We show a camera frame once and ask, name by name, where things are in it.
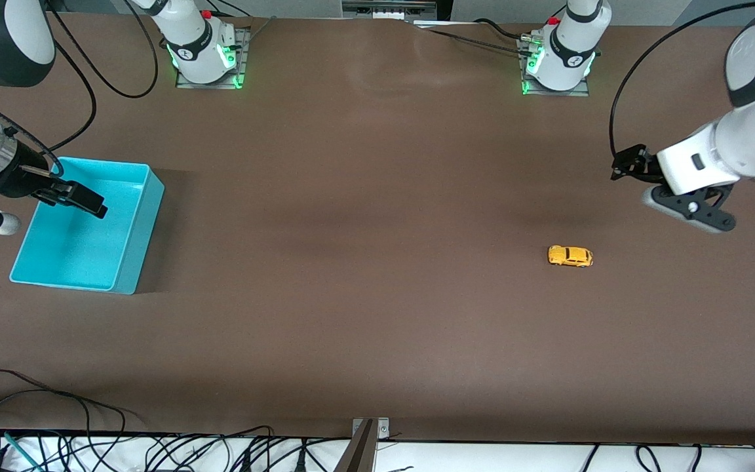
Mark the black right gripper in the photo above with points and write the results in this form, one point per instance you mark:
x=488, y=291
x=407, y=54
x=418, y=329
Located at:
x=18, y=177

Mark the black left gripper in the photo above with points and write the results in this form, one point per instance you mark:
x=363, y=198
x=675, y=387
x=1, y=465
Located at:
x=639, y=165

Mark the yellow beetle toy car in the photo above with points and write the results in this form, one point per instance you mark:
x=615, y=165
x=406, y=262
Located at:
x=571, y=257

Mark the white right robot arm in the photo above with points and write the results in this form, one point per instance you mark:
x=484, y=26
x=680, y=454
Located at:
x=194, y=46

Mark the teal plastic bin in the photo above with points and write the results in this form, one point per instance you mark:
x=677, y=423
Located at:
x=82, y=255

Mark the grey power strip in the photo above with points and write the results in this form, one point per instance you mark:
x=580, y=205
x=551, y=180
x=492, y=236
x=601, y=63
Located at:
x=387, y=10

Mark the silver clamp plate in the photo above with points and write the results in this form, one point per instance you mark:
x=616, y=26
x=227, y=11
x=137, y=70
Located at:
x=384, y=429

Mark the dark metal bar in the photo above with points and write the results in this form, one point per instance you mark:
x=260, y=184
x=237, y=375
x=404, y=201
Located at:
x=358, y=455

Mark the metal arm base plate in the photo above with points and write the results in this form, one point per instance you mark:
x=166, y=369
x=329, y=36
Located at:
x=244, y=65
x=561, y=93

